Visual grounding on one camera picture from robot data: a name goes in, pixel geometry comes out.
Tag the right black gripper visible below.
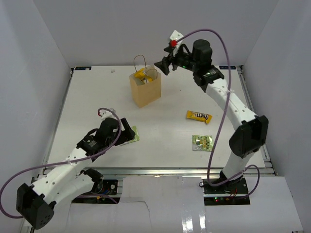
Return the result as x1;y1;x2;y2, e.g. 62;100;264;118
155;45;199;76

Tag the green himalaya sachet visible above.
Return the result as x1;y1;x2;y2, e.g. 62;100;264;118
122;126;140;145
191;135;213;152

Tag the yellow snack bar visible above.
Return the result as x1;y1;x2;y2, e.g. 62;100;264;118
134;68;153;84

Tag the yellow M&M candy pack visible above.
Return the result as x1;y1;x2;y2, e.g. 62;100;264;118
186;110;212;124

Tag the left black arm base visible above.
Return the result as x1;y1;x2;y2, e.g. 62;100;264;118
83;180;119;195

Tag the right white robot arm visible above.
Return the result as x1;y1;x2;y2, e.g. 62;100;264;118
155;39;269;194

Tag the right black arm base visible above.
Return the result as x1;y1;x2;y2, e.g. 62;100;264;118
199;178;250;206

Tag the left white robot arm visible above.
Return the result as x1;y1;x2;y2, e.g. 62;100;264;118
16;117;135;230

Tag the brown paper bag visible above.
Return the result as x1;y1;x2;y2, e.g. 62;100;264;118
129;54;162;108

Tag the right blue corner label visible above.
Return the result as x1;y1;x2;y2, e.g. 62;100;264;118
219;66;236;70

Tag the blue corner label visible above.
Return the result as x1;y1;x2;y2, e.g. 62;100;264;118
75;66;92;70
219;66;236;70

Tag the left blue corner label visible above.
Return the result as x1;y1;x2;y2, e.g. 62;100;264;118
75;66;92;70

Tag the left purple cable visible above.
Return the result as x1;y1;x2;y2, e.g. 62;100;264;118
0;107;122;218

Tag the purple cable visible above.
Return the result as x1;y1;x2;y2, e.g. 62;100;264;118
0;107;122;218
179;29;260;200

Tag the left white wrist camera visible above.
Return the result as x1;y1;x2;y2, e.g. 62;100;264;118
98;108;116;121

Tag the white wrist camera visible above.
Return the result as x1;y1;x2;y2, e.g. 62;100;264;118
164;30;183;58
98;108;116;121

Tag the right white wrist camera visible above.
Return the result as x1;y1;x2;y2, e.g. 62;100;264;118
164;30;183;58

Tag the aluminium table front rail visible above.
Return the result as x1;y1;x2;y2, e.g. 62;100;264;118
92;167;275;179

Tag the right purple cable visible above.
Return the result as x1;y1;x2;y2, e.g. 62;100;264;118
179;29;260;200

